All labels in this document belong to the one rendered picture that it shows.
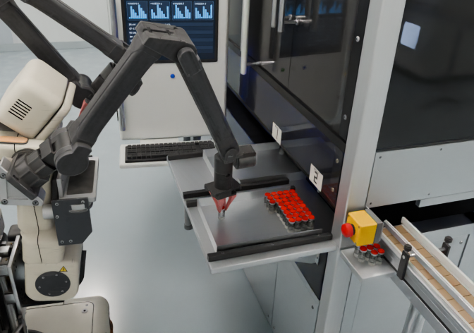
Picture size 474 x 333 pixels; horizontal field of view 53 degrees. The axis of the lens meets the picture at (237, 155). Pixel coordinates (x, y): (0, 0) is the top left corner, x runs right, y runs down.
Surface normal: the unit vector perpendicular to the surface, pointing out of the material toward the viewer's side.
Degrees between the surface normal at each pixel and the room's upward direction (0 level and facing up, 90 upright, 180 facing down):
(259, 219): 0
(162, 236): 0
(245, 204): 0
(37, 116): 90
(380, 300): 90
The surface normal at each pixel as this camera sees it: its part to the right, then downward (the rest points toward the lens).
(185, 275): 0.04, -0.88
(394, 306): 0.31, 0.46
